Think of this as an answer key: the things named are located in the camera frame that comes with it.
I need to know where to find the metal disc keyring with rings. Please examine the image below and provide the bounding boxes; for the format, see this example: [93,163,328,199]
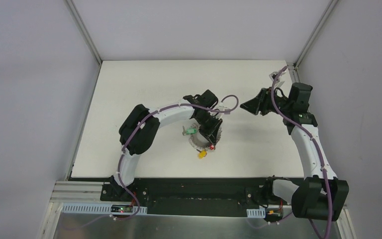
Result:
[186,122,215,151]

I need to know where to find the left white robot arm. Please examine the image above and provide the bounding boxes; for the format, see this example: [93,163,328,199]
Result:
[107,90,231,201]

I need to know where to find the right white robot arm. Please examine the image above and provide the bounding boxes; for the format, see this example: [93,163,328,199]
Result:
[240,83,349,222]

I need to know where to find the silver key with green tag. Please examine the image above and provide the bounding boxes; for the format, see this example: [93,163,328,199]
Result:
[182,126,198,135]

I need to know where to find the silver key with yellow tag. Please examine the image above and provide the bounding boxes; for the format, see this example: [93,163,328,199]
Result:
[197,150,207,159]

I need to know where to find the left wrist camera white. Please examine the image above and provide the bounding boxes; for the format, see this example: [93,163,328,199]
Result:
[210,103,230,119]

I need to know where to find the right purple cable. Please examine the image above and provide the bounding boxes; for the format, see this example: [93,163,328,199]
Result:
[270,65,334,239]

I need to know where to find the purple cable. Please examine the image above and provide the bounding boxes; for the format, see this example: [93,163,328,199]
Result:
[270,65,334,239]
[110,95,240,222]

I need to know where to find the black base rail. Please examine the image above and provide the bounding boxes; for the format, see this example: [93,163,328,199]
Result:
[100,177,330,219]

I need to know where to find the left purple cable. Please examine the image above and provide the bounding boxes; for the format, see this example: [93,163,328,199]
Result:
[110,95,240,222]

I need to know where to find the right white cable duct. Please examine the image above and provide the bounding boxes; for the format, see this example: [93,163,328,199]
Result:
[246,208,266,219]

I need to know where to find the aluminium frame rail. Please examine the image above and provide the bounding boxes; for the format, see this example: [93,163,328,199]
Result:
[49,180,347,210]

